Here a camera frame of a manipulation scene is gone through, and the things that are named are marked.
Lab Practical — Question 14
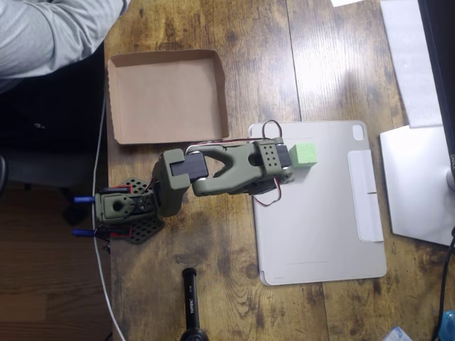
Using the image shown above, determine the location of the green foam cube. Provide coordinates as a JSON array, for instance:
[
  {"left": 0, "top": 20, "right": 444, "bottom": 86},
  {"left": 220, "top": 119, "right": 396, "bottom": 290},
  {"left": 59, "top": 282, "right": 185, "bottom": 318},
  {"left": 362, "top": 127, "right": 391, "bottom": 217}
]
[{"left": 289, "top": 142, "right": 318, "bottom": 168}]

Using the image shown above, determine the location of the brown cardboard tray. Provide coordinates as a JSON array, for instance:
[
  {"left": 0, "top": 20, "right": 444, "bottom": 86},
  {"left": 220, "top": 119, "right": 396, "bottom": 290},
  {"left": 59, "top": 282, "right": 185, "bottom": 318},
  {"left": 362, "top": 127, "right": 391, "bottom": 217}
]
[{"left": 107, "top": 48, "right": 230, "bottom": 146}]

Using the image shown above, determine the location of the beige tablet folio case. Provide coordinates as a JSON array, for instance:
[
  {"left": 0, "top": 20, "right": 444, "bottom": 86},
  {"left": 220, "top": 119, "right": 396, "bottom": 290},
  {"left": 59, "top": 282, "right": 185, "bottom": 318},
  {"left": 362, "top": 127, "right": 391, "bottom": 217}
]
[{"left": 247, "top": 119, "right": 388, "bottom": 286}]

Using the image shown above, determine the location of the silver monitor stand base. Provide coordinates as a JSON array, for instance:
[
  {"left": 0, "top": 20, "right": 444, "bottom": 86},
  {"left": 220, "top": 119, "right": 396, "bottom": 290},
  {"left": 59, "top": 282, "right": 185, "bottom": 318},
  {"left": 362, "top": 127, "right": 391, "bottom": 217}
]
[{"left": 379, "top": 124, "right": 455, "bottom": 247}]

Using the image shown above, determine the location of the black cylindrical tool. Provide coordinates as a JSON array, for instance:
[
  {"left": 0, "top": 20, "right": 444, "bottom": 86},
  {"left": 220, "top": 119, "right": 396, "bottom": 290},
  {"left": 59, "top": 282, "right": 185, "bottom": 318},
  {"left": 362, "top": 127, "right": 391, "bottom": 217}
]
[{"left": 178, "top": 267, "right": 211, "bottom": 341}]

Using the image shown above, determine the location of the black computer monitor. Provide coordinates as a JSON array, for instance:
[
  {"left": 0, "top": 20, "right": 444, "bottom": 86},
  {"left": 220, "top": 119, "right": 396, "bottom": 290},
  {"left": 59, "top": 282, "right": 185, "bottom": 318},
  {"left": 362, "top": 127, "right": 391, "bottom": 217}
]
[{"left": 417, "top": 0, "right": 455, "bottom": 172}]

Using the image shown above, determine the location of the white blue printed packet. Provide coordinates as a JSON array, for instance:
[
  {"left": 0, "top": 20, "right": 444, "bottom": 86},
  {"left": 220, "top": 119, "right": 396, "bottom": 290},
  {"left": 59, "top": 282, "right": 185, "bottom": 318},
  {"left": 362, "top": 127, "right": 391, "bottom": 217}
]
[{"left": 383, "top": 325, "right": 415, "bottom": 341}]

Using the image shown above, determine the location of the black chair caster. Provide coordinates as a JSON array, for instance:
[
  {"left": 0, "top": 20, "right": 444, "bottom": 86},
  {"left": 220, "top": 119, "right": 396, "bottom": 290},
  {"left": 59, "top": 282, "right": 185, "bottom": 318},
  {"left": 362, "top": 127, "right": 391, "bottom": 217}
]
[{"left": 63, "top": 204, "right": 90, "bottom": 226}]

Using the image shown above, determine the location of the blue round object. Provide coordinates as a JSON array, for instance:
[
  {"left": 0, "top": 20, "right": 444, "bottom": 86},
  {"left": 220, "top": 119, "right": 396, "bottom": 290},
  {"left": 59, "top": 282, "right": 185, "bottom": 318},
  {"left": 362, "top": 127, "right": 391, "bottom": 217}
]
[{"left": 439, "top": 309, "right": 455, "bottom": 341}]

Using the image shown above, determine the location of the looped red white servo cable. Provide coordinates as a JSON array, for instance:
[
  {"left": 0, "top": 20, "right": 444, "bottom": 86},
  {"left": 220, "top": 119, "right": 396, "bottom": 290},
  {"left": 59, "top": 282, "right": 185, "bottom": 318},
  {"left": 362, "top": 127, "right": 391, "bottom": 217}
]
[{"left": 262, "top": 120, "right": 282, "bottom": 140}]

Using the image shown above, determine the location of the short red white servo cable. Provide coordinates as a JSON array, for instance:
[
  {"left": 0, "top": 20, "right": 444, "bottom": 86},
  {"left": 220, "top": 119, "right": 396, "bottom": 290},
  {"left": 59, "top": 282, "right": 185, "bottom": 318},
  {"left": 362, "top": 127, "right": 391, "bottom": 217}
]
[{"left": 252, "top": 176, "right": 284, "bottom": 207}]

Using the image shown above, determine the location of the olive perforated robot base plate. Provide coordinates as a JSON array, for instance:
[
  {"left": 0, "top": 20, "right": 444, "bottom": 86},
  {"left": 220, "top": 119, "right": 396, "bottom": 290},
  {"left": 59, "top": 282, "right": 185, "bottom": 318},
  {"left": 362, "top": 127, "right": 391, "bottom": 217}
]
[{"left": 105, "top": 176, "right": 166, "bottom": 247}]

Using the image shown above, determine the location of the black monitor cable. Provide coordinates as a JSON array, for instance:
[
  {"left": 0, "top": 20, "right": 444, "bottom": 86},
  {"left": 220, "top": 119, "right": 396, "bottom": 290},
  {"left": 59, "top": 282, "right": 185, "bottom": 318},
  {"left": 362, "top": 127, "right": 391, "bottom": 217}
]
[{"left": 429, "top": 227, "right": 455, "bottom": 341}]

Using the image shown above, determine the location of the blue handled table clamp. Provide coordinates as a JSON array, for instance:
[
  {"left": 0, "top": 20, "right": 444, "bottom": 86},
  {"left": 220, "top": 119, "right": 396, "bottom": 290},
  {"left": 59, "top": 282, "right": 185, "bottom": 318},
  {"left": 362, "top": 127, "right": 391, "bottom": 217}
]
[
  {"left": 71, "top": 227, "right": 132, "bottom": 239},
  {"left": 73, "top": 185, "right": 132, "bottom": 205}
]

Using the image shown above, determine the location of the white power cable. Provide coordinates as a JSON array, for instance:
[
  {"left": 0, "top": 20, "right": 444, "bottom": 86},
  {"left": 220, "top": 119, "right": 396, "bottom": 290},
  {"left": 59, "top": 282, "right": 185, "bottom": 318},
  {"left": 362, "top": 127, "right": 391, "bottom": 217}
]
[{"left": 91, "top": 94, "right": 127, "bottom": 341}]

